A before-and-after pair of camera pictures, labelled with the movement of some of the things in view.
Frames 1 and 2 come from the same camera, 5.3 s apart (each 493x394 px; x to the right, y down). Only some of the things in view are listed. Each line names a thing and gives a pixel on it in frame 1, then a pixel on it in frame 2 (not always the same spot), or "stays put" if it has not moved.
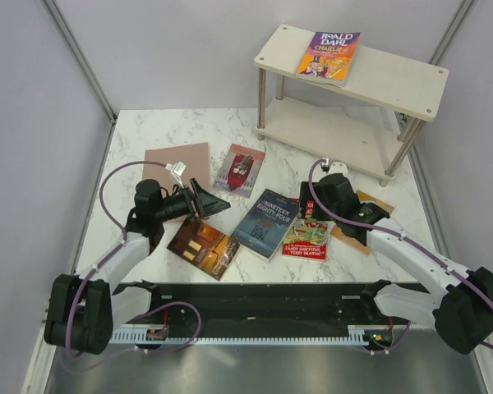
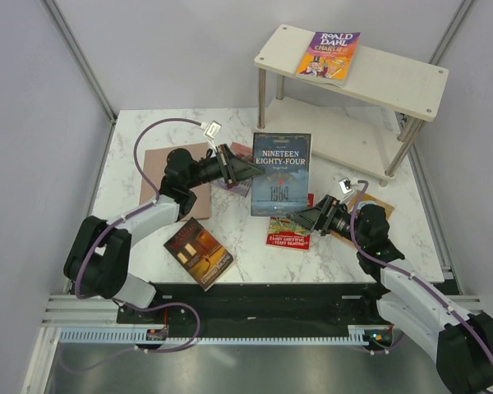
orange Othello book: (338, 235) stays put
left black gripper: (206, 203) -> (241, 169)
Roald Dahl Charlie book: (329, 58) stays put
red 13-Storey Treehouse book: (307, 238) -> (285, 233)
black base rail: (276, 305) stays put
